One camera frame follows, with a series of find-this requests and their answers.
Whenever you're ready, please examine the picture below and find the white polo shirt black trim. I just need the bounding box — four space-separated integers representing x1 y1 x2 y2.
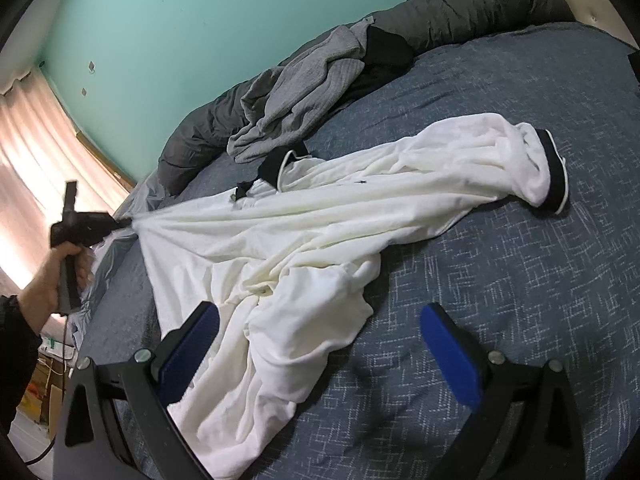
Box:
132 113 568 479

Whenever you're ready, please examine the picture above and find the person's left hand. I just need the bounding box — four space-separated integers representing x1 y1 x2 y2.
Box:
17 242 94 335

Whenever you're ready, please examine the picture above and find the peach window curtain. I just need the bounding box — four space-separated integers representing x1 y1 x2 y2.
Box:
1 68 130 288

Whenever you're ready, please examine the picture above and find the blue patterned bed sheet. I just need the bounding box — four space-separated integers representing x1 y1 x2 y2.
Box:
74 22 640 480

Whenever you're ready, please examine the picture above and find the grey knit sweater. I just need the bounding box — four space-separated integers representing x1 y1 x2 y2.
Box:
227 16 374 164

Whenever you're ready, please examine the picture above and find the black garment under sweater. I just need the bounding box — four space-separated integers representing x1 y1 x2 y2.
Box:
357 26 416 89

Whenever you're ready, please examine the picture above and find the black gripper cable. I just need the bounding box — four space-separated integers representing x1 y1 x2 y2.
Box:
24 311 82 466

